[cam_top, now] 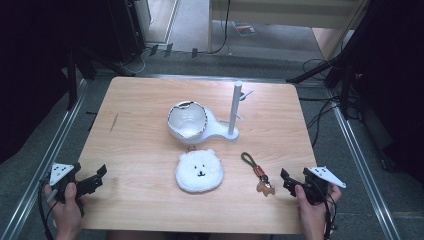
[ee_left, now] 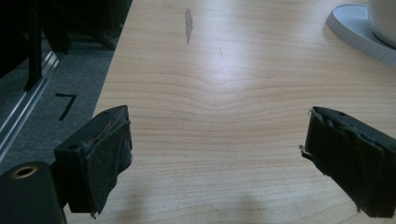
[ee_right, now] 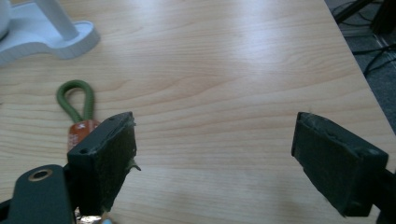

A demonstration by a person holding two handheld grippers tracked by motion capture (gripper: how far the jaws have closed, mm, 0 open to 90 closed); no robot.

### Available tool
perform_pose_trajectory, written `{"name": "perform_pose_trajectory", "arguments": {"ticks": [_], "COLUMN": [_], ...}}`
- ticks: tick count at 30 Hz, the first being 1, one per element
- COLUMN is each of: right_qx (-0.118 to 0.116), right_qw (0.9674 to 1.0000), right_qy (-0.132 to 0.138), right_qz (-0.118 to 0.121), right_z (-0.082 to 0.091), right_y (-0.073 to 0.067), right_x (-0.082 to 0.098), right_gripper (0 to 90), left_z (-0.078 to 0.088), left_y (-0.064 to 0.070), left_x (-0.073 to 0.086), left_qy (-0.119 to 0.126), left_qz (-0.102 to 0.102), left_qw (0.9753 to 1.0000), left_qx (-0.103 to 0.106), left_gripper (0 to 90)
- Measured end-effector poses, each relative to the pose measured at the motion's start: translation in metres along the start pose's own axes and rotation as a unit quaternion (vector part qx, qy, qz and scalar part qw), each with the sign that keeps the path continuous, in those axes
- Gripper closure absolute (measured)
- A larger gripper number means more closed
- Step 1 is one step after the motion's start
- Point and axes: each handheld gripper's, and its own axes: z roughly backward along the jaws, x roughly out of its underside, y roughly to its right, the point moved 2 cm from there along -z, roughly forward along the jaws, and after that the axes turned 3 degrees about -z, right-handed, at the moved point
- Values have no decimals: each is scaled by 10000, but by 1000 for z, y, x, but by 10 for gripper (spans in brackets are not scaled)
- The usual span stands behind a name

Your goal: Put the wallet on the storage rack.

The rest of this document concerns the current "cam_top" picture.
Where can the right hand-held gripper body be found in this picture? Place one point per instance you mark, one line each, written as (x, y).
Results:
(316, 183)

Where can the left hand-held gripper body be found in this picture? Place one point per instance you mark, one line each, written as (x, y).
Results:
(60, 171)

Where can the person's right hand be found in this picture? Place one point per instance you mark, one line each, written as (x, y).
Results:
(313, 216)

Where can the person's left hand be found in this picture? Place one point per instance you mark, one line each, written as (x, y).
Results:
(66, 216)

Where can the white fluffy bear pouch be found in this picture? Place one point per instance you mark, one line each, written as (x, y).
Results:
(199, 171)

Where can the black metal stand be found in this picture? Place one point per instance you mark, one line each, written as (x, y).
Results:
(313, 71)
(71, 80)

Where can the white hook stand with bowl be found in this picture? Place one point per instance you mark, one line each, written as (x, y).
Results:
(188, 123)

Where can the dark curtain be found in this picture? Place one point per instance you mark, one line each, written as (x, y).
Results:
(33, 66)
(393, 83)

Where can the black cabinet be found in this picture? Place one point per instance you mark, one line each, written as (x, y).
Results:
(123, 26)

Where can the red booklet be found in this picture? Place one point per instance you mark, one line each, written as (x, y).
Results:
(245, 29)

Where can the beige wooden furniture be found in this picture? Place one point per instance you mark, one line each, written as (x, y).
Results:
(283, 13)

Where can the aluminium floor rail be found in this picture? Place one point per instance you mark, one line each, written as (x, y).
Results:
(360, 160)
(43, 156)

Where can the small black bracket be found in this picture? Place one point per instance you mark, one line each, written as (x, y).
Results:
(194, 52)
(153, 50)
(168, 50)

